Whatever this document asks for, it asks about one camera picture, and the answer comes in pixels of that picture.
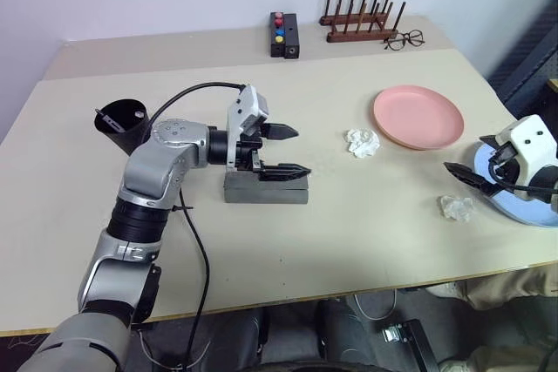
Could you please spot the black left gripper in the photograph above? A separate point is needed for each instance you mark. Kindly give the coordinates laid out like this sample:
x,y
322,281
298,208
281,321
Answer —
x,y
248,156

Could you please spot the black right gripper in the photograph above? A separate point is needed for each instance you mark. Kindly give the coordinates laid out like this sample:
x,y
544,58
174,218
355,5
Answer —
x,y
503,160

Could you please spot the grey glasses case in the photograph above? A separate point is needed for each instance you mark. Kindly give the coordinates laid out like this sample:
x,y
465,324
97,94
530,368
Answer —
x,y
261,193

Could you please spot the light blue plate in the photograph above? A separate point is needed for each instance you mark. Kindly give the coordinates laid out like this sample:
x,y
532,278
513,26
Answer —
x,y
523,211

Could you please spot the dark grey marker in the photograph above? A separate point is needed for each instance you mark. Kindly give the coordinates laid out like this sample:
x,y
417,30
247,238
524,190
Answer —
x,y
109,120

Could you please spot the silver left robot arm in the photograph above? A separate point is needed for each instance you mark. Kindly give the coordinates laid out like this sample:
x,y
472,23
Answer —
x,y
148,171

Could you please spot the black plastic cup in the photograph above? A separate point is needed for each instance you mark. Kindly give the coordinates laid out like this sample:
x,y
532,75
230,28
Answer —
x,y
127,108

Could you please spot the white crumpled paper ball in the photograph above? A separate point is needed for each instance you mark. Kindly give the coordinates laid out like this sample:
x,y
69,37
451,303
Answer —
x,y
455,207
362,143

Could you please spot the pink plate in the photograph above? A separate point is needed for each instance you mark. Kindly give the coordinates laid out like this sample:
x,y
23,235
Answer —
x,y
418,115

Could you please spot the yellow object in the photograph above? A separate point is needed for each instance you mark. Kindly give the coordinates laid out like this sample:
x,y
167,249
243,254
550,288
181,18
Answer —
x,y
553,84

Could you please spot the black box with coloured buttons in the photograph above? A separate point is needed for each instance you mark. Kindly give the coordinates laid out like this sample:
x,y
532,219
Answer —
x,y
276,48

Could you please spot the plain black box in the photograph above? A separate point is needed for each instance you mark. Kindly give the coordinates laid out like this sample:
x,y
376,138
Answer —
x,y
292,36

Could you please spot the brown wooden plate rack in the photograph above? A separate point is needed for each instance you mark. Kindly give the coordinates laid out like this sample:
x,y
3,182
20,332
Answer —
x,y
362,36

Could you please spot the black-framed clear eyeglasses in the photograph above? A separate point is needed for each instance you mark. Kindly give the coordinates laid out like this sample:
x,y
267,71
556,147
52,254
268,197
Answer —
x,y
405,38

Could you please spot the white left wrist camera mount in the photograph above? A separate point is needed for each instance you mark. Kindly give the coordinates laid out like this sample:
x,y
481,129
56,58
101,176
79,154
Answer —
x,y
242,106

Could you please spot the dark blue wall panel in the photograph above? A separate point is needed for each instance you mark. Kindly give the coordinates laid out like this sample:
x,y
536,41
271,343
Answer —
x,y
527,67

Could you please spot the black metal bracket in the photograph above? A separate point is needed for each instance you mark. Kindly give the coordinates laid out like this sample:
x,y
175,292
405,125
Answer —
x,y
412,341

